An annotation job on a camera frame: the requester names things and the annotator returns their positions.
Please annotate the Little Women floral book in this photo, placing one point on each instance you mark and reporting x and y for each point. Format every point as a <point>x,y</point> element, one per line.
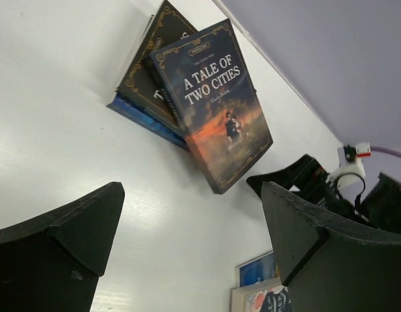
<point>269,295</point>

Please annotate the A Tale of Two Cities book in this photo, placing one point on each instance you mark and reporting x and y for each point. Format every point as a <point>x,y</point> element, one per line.
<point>205,82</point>

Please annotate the green and blue book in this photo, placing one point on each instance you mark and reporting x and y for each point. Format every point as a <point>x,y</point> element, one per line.
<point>256,270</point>

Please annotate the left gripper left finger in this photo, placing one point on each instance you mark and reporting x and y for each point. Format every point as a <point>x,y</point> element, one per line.
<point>53,262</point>

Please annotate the Jane Eyre blue book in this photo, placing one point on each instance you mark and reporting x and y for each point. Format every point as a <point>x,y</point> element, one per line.
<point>138,116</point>

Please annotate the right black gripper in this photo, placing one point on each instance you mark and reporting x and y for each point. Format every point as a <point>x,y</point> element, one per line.
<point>347,194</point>

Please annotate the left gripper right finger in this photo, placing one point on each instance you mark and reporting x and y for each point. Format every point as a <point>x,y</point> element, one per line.
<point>328,262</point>

